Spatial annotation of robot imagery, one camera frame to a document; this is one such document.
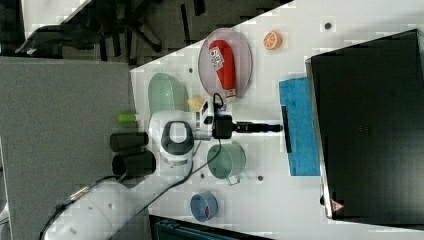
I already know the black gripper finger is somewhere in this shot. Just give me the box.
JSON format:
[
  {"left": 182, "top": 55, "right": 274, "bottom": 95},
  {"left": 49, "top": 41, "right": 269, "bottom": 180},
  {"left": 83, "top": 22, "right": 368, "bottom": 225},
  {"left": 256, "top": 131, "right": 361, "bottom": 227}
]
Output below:
[
  {"left": 234, "top": 122, "right": 283, "bottom": 128},
  {"left": 234, "top": 128, "right": 283, "bottom": 133}
]

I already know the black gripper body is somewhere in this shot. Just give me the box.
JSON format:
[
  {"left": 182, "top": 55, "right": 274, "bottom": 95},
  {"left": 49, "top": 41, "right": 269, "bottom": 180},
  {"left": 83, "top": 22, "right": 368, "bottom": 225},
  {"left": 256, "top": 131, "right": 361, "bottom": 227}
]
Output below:
[{"left": 212, "top": 115, "right": 233, "bottom": 139}]

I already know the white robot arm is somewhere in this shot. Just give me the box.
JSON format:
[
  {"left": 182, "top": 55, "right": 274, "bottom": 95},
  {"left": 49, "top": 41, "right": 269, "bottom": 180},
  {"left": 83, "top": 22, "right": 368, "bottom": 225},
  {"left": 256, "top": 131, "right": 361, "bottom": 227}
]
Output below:
[{"left": 38, "top": 110, "right": 283, "bottom": 240}]

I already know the yellow toy food piece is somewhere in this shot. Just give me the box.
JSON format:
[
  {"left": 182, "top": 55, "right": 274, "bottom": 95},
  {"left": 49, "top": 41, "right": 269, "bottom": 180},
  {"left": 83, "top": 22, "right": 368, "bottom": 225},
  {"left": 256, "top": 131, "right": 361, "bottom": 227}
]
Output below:
[{"left": 187, "top": 97, "right": 207, "bottom": 112}]

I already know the grey round plate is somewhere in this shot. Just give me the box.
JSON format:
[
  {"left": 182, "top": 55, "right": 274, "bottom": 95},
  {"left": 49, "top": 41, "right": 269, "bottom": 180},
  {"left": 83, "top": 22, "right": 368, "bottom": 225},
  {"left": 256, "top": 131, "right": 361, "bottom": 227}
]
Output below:
[{"left": 198, "top": 28, "right": 252, "bottom": 102}]

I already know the red ketchup bottle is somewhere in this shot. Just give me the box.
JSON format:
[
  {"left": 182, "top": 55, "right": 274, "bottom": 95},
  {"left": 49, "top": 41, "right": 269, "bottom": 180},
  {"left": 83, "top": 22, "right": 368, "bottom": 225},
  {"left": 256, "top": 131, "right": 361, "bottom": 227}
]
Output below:
[{"left": 209, "top": 40, "right": 236, "bottom": 98}]

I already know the blue small bowl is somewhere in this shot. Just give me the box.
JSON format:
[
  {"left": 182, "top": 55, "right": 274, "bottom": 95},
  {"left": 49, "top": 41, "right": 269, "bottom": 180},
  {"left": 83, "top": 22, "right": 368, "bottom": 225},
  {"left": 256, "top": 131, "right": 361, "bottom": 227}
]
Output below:
[{"left": 190, "top": 192, "right": 219, "bottom": 222}]

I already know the orange slice toy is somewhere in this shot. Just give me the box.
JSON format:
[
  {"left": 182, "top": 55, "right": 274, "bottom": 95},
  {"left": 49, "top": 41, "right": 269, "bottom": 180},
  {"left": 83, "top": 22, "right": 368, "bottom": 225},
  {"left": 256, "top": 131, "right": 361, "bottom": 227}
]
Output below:
[{"left": 263, "top": 31, "right": 282, "bottom": 50}]

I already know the green cylinder marker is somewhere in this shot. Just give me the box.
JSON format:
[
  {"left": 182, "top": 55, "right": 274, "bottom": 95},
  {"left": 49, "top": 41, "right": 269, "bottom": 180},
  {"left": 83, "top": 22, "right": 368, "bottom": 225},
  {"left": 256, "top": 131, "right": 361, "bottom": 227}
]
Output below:
[{"left": 117, "top": 113, "right": 140, "bottom": 124}]

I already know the dark blue crate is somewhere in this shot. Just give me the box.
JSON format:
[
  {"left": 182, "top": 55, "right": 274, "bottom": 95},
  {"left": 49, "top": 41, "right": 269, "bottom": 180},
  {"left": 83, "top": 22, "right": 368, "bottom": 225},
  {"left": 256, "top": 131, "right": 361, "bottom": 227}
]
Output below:
[{"left": 149, "top": 215, "right": 271, "bottom": 240}]

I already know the black office chair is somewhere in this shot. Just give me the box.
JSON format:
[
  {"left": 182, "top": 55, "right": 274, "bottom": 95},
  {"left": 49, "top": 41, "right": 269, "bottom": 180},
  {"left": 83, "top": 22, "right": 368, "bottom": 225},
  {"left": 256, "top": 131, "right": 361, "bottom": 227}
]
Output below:
[{"left": 15, "top": 0, "right": 162, "bottom": 60}]

